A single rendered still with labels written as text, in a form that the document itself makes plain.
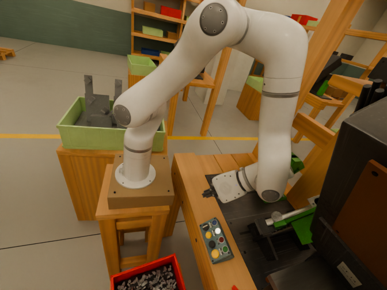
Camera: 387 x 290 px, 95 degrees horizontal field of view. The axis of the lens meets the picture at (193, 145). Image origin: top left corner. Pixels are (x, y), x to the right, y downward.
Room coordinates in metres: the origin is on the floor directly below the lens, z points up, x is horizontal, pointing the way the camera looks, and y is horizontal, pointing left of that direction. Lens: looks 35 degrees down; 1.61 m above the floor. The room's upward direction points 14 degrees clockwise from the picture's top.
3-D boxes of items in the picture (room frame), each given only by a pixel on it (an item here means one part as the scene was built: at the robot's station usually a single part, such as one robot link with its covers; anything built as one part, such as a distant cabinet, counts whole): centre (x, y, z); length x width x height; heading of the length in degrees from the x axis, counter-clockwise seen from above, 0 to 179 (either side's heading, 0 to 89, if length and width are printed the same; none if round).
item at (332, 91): (8.50, -5.31, 0.22); 1.20 x 0.81 x 0.44; 117
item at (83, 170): (1.08, 0.55, 0.39); 0.68 x 0.52 x 0.79; 106
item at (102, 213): (0.59, 0.24, 0.83); 0.32 x 0.32 x 0.04; 21
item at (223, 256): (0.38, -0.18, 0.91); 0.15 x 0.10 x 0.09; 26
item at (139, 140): (0.63, 0.22, 1.24); 0.19 x 0.12 x 0.24; 165
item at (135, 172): (0.59, 0.24, 1.02); 0.19 x 0.19 x 0.18
